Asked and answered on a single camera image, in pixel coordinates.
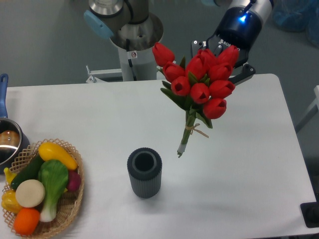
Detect beige round bun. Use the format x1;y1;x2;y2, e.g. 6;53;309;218
15;179;45;208

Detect yellow bell pepper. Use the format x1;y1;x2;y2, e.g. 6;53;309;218
1;189;23;214

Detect dark green cucumber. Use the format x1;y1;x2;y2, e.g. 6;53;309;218
10;154;44;190

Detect purple red radish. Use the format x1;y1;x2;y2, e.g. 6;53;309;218
66;171;81;192

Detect dark grey ribbed vase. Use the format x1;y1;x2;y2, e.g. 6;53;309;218
127;147;162;199

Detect blue handled saucepan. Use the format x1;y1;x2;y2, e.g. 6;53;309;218
0;74;29;175

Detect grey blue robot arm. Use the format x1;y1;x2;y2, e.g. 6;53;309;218
84;0;274;85

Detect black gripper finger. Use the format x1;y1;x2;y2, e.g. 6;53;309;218
229;63;256;86
191;40;206;57

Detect blue plastic bags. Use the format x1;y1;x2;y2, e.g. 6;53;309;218
272;0;319;47

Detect green bok choy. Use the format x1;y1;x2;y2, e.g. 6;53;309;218
38;159;68;223

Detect black box at table edge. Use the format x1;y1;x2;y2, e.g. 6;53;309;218
300;202;319;228

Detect orange fruit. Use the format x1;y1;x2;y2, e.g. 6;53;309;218
13;208;40;236

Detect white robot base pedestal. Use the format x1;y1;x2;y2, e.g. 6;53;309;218
86;48;164;83

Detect yellow squash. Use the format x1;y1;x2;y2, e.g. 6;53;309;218
38;142;78;170

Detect woven wicker basket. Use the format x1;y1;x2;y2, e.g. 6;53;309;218
0;139;85;239

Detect red tulip bouquet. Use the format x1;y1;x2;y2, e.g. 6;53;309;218
152;43;239;156

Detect white furniture leg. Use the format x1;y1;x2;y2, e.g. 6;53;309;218
295;85;319;133

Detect yellow banana tip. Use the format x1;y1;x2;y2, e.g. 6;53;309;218
3;167;17;185

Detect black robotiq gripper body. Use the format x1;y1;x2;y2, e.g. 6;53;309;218
206;6;261;67

